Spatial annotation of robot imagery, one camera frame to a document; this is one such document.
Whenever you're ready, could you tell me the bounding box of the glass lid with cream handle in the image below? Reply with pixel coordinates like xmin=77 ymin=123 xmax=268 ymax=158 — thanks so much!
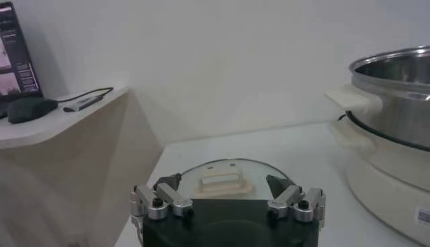
xmin=157 ymin=158 xmax=292 ymax=201

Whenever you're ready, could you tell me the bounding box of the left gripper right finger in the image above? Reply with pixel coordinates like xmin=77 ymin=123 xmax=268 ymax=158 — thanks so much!
xmin=265 ymin=174 xmax=327 ymax=229

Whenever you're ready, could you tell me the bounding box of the cream electric cooker base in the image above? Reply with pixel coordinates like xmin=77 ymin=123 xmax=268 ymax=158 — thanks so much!
xmin=331 ymin=113 xmax=430 ymax=247

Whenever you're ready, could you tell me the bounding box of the black computer mouse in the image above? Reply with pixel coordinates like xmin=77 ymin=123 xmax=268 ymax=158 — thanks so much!
xmin=6 ymin=97 xmax=60 ymax=124

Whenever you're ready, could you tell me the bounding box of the black usb hub cable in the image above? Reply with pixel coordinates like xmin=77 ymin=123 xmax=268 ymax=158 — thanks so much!
xmin=56 ymin=87 xmax=115 ymax=103

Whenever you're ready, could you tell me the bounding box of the stainless steel steamer basket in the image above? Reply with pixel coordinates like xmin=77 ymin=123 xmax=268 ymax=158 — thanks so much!
xmin=324 ymin=45 xmax=430 ymax=152

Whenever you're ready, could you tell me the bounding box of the grey usb hub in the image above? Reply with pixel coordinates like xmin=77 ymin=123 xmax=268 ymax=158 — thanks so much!
xmin=62 ymin=95 xmax=105 ymax=113

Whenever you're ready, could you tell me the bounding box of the white side table with mouse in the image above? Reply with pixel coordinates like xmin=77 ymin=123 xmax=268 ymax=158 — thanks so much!
xmin=0 ymin=86 xmax=130 ymax=150

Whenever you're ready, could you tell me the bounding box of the black laptop beside mouse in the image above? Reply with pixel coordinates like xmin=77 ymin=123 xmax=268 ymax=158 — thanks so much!
xmin=0 ymin=1 xmax=44 ymax=118

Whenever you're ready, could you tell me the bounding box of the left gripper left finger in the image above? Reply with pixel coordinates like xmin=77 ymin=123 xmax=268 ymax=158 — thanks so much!
xmin=130 ymin=172 xmax=194 ymax=236

